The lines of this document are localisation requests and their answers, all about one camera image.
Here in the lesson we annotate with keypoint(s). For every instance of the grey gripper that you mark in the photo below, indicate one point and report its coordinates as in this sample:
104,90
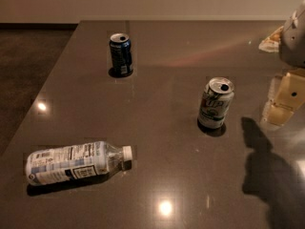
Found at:
294,43

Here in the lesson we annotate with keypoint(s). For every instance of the white green 7up can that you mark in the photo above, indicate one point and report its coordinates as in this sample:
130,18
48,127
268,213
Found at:
215,103

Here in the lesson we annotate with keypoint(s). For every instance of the blue pepsi can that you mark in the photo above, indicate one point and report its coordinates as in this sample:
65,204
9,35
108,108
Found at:
120,46

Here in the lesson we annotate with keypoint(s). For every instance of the clear plastic water bottle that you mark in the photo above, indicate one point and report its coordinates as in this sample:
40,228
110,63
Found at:
75,162

